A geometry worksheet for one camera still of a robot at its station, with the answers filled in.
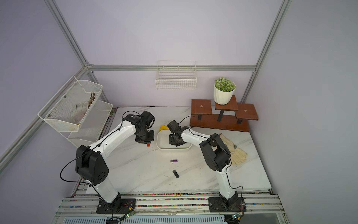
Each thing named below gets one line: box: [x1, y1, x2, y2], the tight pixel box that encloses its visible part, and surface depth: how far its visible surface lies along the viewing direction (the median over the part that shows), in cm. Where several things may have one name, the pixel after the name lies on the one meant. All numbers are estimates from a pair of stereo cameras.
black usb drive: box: [172, 169, 180, 179], surface depth 86 cm
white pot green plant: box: [213, 77, 237, 105], surface depth 85 cm
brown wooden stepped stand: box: [189, 95, 259, 133], surface depth 105 cm
